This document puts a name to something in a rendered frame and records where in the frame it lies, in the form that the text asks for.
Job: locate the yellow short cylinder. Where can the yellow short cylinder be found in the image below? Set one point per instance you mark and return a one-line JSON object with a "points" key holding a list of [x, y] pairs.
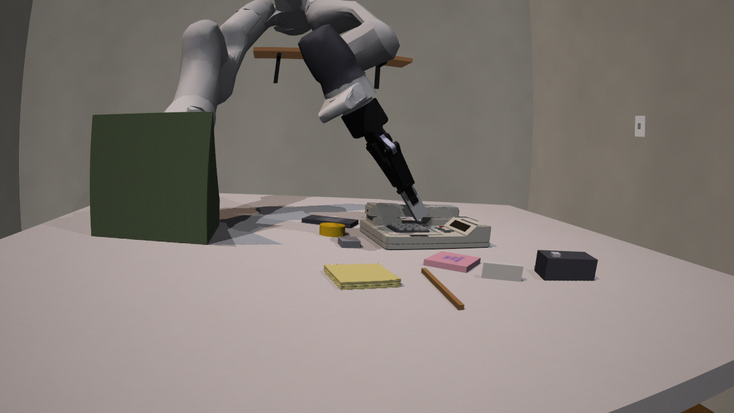
{"points": [[332, 229]]}

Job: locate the yellow sticky note pad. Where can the yellow sticky note pad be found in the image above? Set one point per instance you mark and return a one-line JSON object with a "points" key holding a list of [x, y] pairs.
{"points": [[361, 276]]}

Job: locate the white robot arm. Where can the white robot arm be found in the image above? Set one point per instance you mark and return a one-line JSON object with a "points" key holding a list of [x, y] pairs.
{"points": [[337, 62]]}

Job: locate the dark grey keypad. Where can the dark grey keypad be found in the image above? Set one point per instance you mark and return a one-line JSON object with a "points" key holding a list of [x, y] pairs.
{"points": [[316, 219]]}

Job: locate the brown wooden stick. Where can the brown wooden stick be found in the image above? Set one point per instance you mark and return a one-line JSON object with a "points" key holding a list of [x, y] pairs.
{"points": [[445, 291]]}

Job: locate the pink sticky note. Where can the pink sticky note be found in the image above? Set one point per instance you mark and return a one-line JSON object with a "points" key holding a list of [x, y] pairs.
{"points": [[452, 261]]}

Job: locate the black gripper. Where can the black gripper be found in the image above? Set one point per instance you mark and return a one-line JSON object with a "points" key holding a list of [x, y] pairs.
{"points": [[369, 120]]}

